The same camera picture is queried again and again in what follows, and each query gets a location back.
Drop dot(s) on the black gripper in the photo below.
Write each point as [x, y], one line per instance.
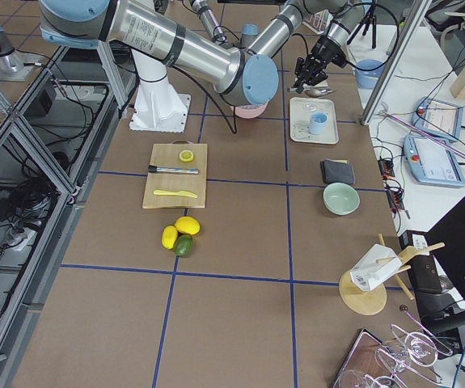
[324, 51]

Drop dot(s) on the metal ice scoop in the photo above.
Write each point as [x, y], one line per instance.
[317, 92]

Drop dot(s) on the pink bowl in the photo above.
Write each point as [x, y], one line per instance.
[249, 111]

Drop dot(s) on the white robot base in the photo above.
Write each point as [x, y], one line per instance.
[157, 107]

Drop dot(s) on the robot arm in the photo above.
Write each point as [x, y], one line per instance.
[242, 76]
[219, 34]

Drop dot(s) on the small blue cup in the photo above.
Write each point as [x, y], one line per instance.
[317, 128]

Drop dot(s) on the white serving tray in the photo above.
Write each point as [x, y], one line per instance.
[300, 111]

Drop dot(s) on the large blue bowl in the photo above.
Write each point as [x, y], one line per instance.
[367, 73]

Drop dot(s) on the black tripod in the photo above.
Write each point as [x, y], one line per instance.
[369, 21]

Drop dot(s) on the grey yellow cloth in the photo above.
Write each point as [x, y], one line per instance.
[337, 172]

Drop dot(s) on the green bowl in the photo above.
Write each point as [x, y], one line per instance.
[341, 199]

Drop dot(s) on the blue teach pendant far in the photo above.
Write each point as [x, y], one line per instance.
[438, 118]

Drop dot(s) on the blue teach pendant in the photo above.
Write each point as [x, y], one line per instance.
[438, 118]
[432, 164]

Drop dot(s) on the blue teach pendant near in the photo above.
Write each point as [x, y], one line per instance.
[432, 164]

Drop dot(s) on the wooden cutting board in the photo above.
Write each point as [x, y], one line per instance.
[167, 155]

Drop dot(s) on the yellow plastic knife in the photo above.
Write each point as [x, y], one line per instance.
[183, 193]

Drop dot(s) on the yellow lemon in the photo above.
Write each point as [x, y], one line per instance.
[187, 225]
[169, 237]

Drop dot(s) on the green lime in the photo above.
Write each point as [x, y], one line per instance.
[183, 245]

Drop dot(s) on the wooden paper towel stand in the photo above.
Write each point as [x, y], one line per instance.
[362, 287]

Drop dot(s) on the hanging wine glasses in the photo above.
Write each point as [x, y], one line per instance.
[404, 360]

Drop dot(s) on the aluminium frame post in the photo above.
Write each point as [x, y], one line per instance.
[415, 17]

